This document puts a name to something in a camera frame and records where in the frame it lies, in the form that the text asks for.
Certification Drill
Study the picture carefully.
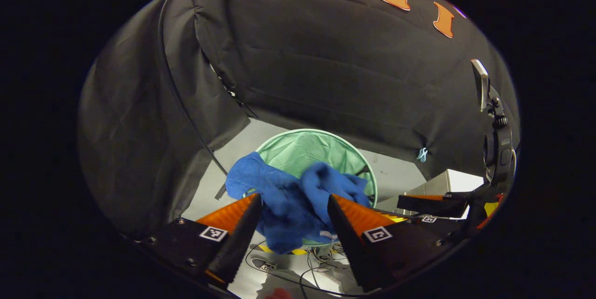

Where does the black floor cable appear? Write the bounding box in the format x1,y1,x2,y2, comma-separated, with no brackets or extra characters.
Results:
244,241,368,298

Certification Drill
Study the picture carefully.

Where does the patterned sneaker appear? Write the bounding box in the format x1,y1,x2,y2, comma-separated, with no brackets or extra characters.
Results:
310,245,346,272
251,256,281,274

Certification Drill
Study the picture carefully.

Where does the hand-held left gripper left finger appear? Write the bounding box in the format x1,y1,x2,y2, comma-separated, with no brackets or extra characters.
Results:
139,193,263,290

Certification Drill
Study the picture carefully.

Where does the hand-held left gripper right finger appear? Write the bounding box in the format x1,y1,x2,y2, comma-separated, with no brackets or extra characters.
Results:
327,194,467,293

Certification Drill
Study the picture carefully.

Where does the green laundry hamper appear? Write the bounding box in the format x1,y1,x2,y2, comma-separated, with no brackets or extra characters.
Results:
242,129,379,249

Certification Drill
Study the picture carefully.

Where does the blue corduroy jacket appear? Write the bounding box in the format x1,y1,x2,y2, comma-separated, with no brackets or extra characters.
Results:
225,151,373,255

